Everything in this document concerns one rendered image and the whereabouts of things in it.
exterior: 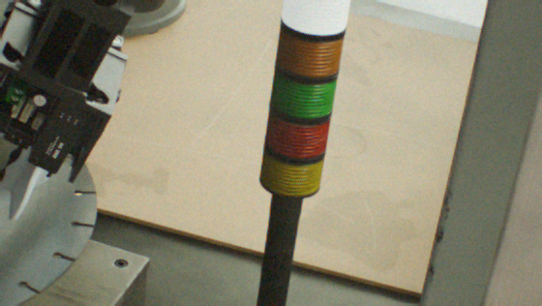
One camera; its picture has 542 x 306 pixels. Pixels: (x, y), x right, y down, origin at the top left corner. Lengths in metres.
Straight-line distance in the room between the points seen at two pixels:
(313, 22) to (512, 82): 0.40
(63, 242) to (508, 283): 0.55
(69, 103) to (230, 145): 0.72
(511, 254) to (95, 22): 0.34
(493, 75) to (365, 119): 1.03
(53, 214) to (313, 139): 0.19
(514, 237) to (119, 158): 1.01
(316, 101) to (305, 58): 0.03
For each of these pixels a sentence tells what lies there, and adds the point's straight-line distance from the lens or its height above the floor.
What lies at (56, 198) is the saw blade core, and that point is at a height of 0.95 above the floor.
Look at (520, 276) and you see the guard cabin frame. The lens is 0.34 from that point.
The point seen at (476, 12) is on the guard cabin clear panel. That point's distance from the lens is 1.82.
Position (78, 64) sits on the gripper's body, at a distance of 0.67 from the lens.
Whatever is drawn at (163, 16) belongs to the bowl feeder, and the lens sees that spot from 1.59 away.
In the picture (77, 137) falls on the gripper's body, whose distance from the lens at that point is 0.68.
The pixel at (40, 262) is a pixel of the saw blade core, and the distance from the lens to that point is 0.83.
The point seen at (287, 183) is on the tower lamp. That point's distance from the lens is 0.88.
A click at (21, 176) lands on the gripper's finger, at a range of 0.76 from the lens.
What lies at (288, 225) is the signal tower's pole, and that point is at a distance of 0.91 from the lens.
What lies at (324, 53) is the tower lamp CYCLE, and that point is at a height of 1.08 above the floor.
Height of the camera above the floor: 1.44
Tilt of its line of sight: 30 degrees down
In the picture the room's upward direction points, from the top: 8 degrees clockwise
